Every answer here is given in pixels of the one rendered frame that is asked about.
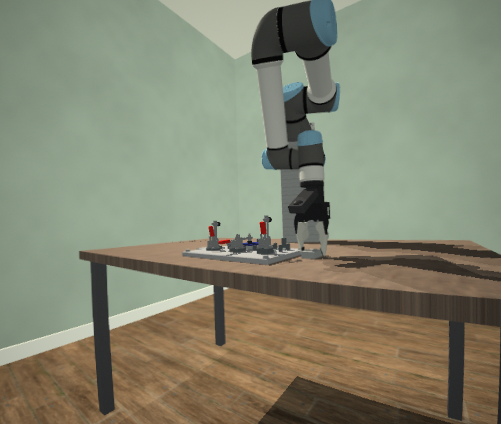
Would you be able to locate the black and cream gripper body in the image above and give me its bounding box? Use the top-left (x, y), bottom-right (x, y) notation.
top-left (298, 180), bottom-right (330, 222)

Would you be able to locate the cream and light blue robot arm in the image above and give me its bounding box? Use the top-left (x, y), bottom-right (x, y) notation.
top-left (251, 0), bottom-right (340, 182)

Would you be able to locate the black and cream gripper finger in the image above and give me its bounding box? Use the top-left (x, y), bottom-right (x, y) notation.
top-left (294, 213), bottom-right (309, 252)
top-left (316, 209), bottom-right (329, 256)

